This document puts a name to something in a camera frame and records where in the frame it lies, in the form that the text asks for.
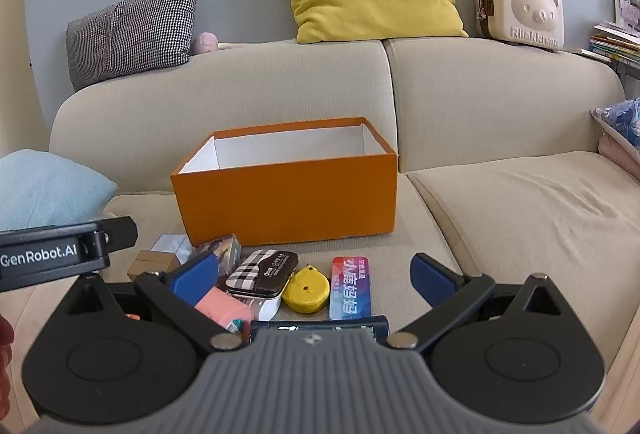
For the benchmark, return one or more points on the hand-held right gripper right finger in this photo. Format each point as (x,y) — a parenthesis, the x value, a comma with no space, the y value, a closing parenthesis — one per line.
(432,279)

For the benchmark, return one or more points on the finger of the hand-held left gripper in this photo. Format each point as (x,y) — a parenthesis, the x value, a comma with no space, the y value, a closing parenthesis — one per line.
(122,231)

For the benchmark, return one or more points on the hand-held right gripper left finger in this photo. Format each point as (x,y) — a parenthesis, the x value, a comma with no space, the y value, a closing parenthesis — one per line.
(192,276)

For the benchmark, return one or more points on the clear plastic box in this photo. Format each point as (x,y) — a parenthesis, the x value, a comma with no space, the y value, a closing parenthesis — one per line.
(170,246)

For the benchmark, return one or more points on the gold cardboard box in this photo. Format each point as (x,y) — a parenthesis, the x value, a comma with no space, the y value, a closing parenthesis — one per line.
(145,264)

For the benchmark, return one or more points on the picture printed card box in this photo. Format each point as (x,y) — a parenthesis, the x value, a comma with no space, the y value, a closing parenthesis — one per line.
(227,251)

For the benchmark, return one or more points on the pink pump bottle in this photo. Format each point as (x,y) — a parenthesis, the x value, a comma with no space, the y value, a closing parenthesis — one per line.
(225,309)

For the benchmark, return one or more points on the plaid tin case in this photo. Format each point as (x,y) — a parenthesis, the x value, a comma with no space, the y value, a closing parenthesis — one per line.
(257,274)

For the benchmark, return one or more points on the red blue card packet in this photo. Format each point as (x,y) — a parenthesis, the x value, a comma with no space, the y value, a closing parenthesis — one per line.
(350,286)

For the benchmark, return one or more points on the black labelled bottle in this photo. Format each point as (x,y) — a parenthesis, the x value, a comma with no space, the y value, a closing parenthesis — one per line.
(280,328)

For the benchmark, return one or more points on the yellow tape measure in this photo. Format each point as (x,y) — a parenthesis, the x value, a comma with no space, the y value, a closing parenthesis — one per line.
(305,289)

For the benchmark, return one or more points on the orange cardboard box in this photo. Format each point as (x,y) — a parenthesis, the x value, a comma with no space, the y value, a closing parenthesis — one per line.
(285,199)

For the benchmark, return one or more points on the person's left hand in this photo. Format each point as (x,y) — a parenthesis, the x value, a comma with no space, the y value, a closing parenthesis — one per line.
(4,349)

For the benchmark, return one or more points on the light blue pillow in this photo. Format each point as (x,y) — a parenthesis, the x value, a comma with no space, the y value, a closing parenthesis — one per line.
(45,189)

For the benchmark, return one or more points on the beige fabric sofa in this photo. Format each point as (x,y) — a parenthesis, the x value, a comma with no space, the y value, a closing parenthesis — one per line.
(475,113)

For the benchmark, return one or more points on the black white houndstooth pillow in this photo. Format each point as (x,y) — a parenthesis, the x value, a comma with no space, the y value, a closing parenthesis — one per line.
(130,33)

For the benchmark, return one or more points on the pink plush toy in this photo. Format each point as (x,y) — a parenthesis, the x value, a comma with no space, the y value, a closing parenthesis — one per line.
(205,43)

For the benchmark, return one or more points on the pale pink cushion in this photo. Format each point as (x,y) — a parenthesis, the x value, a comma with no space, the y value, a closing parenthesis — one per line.
(625,158)

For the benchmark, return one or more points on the blue plastic bag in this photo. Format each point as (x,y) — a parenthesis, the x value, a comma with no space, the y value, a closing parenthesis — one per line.
(622,118)

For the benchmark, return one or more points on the cream bear suitcase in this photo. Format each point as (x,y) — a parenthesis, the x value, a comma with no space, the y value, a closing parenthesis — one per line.
(525,8)

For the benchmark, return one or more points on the stack of books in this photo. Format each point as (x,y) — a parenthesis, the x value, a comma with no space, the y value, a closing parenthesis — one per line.
(615,46)

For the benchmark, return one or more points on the white printed card stand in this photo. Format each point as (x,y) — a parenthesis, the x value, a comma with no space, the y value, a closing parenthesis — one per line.
(627,3)

